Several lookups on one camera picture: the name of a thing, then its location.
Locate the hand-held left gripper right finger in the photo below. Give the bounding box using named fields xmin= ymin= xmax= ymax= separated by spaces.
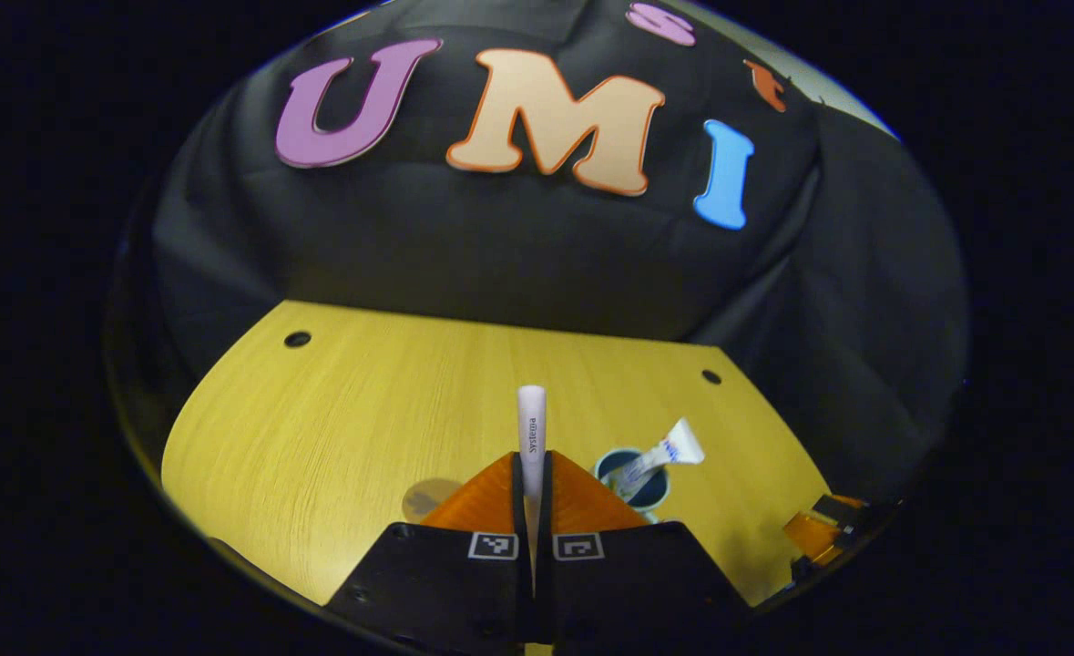
xmin=537 ymin=449 xmax=752 ymax=650

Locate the white toothbrush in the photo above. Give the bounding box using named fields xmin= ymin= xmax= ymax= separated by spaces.
xmin=516 ymin=384 xmax=548 ymax=593

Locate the black backdrop cloth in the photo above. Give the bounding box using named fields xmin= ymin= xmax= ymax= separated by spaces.
xmin=108 ymin=0 xmax=970 ymax=511

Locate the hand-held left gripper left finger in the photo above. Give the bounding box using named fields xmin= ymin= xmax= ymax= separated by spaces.
xmin=322 ymin=451 xmax=535 ymax=652

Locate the round cork coaster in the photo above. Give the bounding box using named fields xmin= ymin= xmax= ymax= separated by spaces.
xmin=401 ymin=477 xmax=466 ymax=525

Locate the white toothpaste tube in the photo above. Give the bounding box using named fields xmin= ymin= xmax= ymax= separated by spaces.
xmin=611 ymin=417 xmax=707 ymax=502

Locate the grey-green cup with wooden handle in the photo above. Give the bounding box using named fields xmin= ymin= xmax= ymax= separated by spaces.
xmin=593 ymin=446 xmax=672 ymax=525

